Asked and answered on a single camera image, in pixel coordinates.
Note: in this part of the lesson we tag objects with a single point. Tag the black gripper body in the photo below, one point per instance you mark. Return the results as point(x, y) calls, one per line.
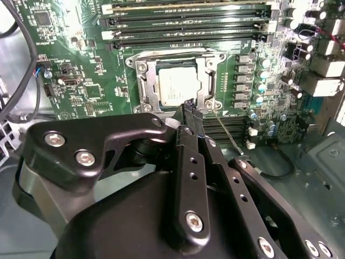
point(121, 229)

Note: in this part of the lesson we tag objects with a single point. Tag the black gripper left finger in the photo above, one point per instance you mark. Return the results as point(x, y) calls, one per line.
point(81, 135)

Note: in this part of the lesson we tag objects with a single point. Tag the silver CPU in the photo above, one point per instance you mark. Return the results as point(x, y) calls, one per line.
point(175, 86)

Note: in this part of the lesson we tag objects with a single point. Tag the metal socket cover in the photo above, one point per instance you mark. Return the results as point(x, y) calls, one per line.
point(202, 70)

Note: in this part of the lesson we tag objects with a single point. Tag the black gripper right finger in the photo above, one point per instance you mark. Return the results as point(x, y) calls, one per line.
point(242, 189)

